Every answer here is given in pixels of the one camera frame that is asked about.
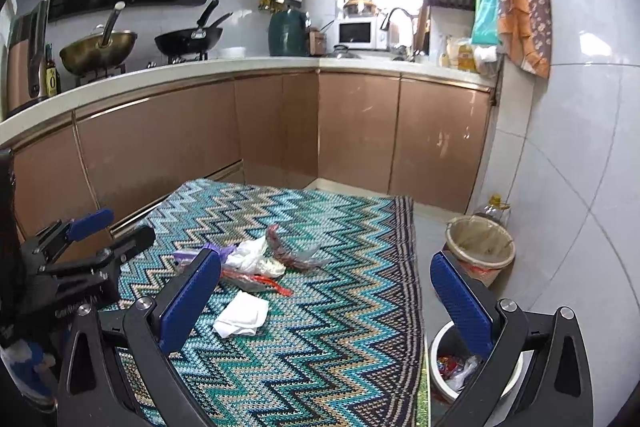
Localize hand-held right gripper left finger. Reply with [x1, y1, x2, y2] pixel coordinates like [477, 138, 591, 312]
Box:
[56, 248, 222, 427]

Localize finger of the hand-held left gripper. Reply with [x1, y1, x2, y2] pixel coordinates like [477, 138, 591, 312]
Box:
[22, 208, 115, 269]
[37, 226, 157, 279]

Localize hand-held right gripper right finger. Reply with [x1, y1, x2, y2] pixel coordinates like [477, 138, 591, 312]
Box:
[430, 251, 595, 427]

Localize purple wrapper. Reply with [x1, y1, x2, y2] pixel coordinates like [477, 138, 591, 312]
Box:
[174, 245, 237, 266]

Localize white tissue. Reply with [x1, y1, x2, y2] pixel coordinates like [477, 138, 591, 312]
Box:
[213, 291, 271, 338]

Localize red snack wrapper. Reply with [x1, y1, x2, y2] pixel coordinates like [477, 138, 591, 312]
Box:
[437, 353, 467, 380]

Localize large clear plastic bag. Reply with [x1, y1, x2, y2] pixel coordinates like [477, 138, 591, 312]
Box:
[447, 355, 485, 393]

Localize thin red plastic wrapper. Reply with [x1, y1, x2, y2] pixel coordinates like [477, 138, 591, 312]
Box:
[220, 269, 294, 297]

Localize white paper wad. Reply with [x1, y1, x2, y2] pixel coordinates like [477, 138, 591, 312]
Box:
[222, 237, 287, 279]

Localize white round waste bin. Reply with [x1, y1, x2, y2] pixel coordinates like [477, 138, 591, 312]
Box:
[428, 321, 526, 404]

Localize dark red sausage wrapper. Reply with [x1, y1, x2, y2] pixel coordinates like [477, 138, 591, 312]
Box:
[267, 224, 332, 271]

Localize person's left hand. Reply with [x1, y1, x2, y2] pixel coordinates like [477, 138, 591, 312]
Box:
[0, 337, 57, 414]

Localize beige lined waste bin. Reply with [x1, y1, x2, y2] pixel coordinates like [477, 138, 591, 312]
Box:
[444, 215, 516, 289]

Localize large cooking oil jug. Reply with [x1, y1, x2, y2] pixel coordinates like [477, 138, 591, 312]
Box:
[472, 194, 512, 229]

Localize zigzag woven floor mat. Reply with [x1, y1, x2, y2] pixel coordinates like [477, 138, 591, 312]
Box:
[107, 179, 432, 427]

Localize olive oil bottle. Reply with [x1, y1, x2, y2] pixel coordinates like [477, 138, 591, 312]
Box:
[43, 44, 62, 98]

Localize gas stove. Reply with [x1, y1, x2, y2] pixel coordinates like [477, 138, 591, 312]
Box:
[74, 51, 209, 88]

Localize brass wok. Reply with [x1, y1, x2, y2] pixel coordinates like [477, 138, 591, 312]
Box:
[59, 30, 139, 76]

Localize brown kitchen base cabinets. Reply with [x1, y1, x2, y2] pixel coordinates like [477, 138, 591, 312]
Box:
[0, 59, 500, 253]

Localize black frying pan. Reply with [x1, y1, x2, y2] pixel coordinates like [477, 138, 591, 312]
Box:
[153, 0, 234, 56]

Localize white bag on counter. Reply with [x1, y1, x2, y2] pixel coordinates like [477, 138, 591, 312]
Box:
[472, 45, 501, 76]

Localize yellow oil bottle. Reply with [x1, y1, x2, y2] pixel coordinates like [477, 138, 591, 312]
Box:
[457, 37, 479, 72]

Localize clear plastic bottle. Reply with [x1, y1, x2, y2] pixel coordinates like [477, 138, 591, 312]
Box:
[439, 35, 459, 68]

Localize small brown container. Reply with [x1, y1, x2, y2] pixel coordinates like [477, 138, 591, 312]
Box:
[308, 26, 327, 57]

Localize teal plastic bag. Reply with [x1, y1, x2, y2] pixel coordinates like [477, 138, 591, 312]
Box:
[470, 0, 503, 48]

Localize chrome kitchen faucet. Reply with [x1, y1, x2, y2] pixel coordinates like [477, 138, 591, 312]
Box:
[382, 6, 416, 61]

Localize white microwave oven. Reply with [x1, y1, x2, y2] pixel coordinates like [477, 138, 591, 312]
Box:
[335, 17, 390, 52]

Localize ladle with white handle tip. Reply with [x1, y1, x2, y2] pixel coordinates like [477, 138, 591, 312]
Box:
[99, 1, 126, 48]

